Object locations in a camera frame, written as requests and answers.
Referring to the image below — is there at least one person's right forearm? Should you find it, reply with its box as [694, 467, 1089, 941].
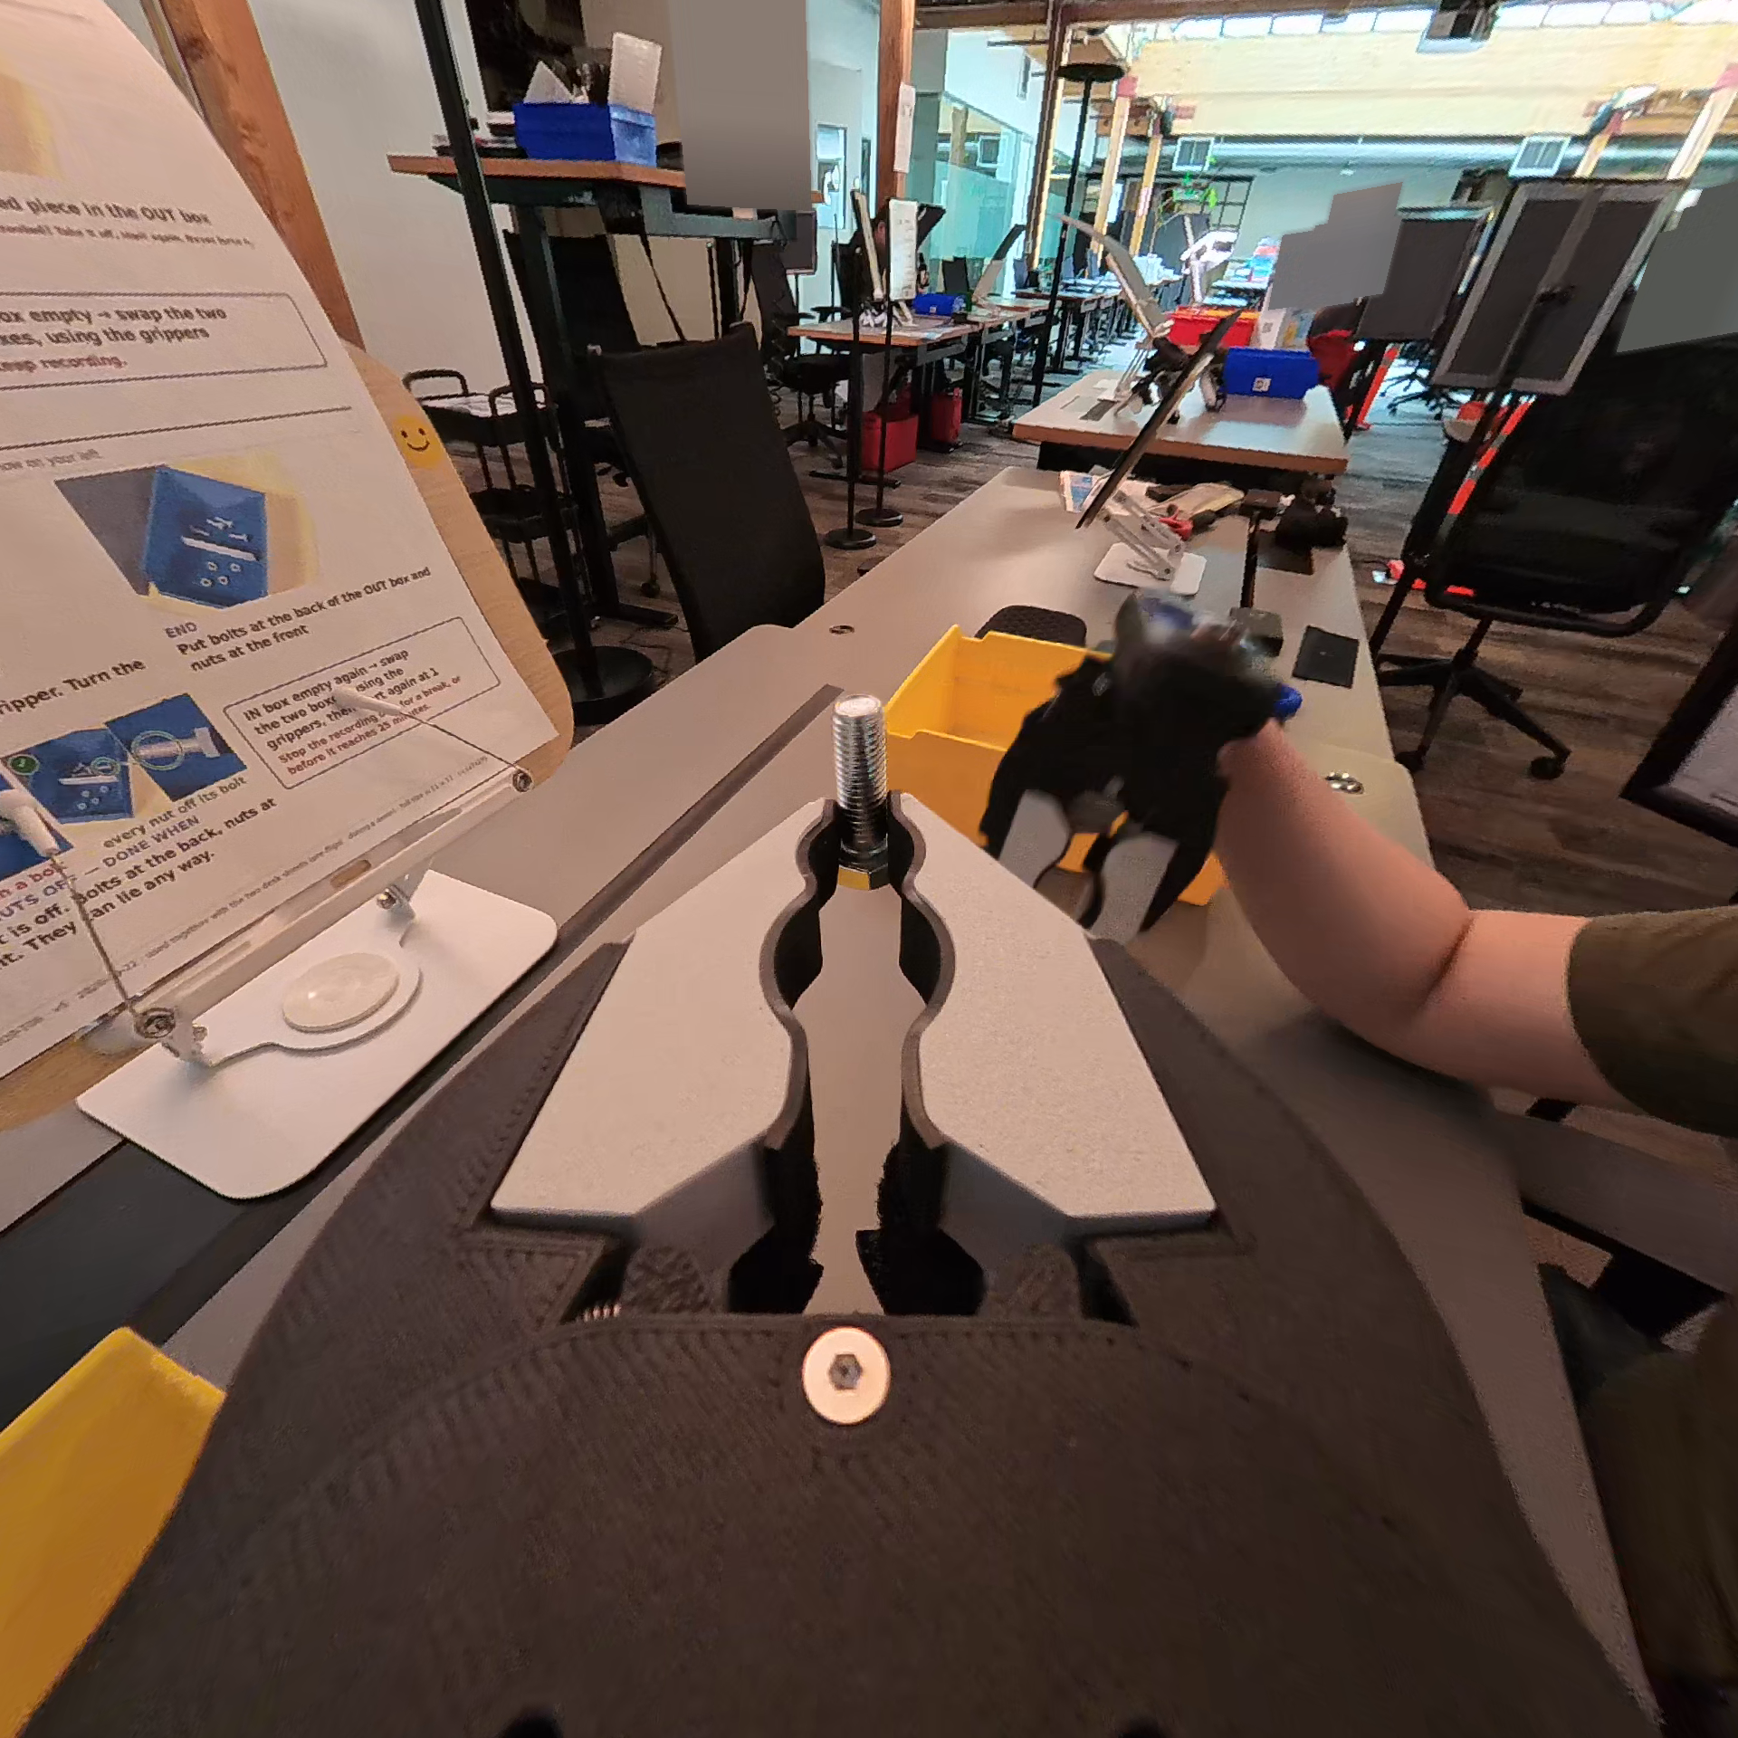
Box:
[1212, 716, 1609, 1091]

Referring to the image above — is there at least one black framed sign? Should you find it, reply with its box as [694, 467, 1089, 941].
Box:
[1621, 651, 1738, 846]

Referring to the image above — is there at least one black utility cart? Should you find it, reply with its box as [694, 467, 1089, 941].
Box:
[403, 366, 579, 639]

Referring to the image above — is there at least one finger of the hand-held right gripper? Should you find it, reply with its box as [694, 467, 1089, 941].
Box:
[997, 795, 1079, 894]
[1085, 826, 1185, 948]

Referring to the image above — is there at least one tilted board on white stand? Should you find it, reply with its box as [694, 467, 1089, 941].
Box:
[1072, 310, 1248, 601]

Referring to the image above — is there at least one wooden pillar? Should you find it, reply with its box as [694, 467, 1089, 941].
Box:
[153, 0, 366, 349]

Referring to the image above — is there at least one black pole stand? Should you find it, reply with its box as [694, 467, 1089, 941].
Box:
[411, 0, 658, 729]

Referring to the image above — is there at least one blue storage bin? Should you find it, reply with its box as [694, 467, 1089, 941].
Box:
[512, 102, 660, 166]

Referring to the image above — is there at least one wooden-top standing desk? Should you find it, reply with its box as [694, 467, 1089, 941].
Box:
[388, 151, 823, 633]

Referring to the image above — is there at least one black board on stand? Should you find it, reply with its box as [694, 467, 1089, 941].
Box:
[1358, 204, 1496, 343]
[1429, 177, 1689, 399]

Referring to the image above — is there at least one white metal board stand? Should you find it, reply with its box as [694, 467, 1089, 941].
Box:
[74, 680, 561, 1202]

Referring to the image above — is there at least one black floor lamp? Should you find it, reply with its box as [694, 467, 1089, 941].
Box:
[1052, 60, 1131, 307]

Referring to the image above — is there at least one black mesh office chair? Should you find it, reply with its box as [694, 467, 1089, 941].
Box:
[594, 323, 829, 671]

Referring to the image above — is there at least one yellow plastic bin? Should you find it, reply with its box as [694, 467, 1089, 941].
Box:
[0, 1324, 227, 1738]
[883, 626, 1232, 908]

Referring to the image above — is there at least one black and red office chair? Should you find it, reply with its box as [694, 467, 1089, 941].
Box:
[1367, 357, 1738, 786]

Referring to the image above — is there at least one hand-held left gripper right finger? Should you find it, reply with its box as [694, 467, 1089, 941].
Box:
[869, 795, 1216, 1312]

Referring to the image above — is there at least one grey desk with wooden edge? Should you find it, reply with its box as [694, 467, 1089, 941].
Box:
[1012, 366, 1356, 480]

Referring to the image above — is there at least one person's olive shirt sleeve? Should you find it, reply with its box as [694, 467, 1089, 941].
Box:
[1564, 902, 1738, 1141]

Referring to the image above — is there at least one printed instruction sheet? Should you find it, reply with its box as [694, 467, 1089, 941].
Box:
[0, 0, 566, 1088]

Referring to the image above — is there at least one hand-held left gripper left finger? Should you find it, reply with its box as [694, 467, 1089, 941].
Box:
[492, 800, 834, 1312]

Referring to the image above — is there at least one steel hex bolt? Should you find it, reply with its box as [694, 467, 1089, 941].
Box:
[832, 689, 897, 888]

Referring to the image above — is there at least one black desk mat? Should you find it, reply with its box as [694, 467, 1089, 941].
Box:
[0, 1134, 193, 1381]

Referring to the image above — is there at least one row of office desks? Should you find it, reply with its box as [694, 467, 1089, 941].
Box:
[788, 204, 1129, 457]

